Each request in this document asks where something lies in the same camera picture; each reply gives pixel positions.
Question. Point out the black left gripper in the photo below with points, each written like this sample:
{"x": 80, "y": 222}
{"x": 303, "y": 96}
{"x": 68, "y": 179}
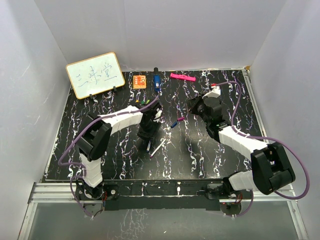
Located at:
{"x": 151, "y": 135}

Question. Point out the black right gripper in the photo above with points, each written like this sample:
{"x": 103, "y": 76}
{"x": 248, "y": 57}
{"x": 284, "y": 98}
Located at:
{"x": 193, "y": 103}

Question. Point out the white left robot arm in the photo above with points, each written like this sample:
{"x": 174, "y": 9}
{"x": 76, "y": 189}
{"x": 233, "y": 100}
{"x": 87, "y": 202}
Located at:
{"x": 94, "y": 142}

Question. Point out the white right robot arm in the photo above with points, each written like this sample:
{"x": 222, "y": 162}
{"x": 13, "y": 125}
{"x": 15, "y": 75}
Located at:
{"x": 270, "y": 166}

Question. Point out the white pen blue tip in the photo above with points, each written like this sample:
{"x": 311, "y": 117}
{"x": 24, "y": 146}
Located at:
{"x": 148, "y": 146}

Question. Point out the blue pen cap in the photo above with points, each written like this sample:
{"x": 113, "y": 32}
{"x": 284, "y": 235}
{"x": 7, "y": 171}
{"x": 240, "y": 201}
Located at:
{"x": 174, "y": 124}

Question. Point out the white pen purple tip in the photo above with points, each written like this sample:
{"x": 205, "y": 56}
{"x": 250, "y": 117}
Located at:
{"x": 157, "y": 148}

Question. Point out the magenta pen cap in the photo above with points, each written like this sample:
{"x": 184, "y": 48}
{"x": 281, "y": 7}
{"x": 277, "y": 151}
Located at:
{"x": 180, "y": 119}

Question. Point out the orange spiral notepad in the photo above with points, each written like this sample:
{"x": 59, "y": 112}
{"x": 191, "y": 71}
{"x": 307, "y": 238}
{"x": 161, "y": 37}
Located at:
{"x": 139, "y": 82}

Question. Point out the pink utility knife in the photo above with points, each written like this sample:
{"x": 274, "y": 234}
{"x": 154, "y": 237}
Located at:
{"x": 183, "y": 77}

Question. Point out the blue stapler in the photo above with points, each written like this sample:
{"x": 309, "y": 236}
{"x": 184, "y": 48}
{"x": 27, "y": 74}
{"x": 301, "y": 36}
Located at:
{"x": 156, "y": 79}

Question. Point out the small whiteboard with writing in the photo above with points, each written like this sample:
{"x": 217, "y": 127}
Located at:
{"x": 95, "y": 75}

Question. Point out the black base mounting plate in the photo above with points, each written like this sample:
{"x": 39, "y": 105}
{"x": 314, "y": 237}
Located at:
{"x": 116, "y": 195}

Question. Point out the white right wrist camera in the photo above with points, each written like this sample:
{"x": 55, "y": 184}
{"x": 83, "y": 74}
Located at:
{"x": 215, "y": 92}

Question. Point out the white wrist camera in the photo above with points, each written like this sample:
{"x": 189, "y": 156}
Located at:
{"x": 215, "y": 92}
{"x": 157, "y": 116}

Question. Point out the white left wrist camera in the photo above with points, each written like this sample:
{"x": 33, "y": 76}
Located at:
{"x": 157, "y": 116}

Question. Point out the aluminium front rail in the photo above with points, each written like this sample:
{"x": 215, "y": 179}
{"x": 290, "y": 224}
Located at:
{"x": 61, "y": 193}

